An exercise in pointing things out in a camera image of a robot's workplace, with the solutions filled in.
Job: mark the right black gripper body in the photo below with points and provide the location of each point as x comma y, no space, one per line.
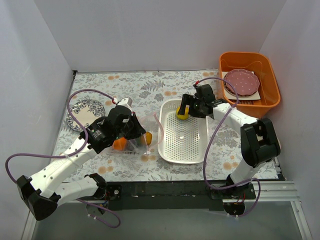
186,105

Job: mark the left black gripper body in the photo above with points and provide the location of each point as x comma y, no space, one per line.
133,128

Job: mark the brown kiwi fruit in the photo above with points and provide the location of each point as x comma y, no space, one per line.
148,138

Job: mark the clear zip top bag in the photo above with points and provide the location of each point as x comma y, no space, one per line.
150,123

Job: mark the yellow fruit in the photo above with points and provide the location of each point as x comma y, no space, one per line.
182,116

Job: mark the orange fruit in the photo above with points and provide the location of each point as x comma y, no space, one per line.
120,144

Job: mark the purple eggplant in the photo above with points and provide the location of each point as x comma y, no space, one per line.
138,143

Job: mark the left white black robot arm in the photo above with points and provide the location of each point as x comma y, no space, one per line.
45,191

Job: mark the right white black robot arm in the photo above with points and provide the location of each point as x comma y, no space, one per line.
258,140

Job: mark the blue floral plate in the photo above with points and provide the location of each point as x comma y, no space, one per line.
87,111

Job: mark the white perforated plastic basket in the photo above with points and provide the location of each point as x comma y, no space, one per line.
185,141

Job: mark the pink polka dot plate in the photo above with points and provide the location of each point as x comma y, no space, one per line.
241,81

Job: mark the white square plate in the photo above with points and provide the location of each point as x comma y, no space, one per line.
253,97

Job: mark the orange plastic tub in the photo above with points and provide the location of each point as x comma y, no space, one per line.
260,65

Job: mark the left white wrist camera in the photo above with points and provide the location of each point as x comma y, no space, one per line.
126,102

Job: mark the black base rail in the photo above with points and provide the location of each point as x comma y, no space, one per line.
160,195

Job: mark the aluminium frame rail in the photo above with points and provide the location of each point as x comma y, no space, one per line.
275,214

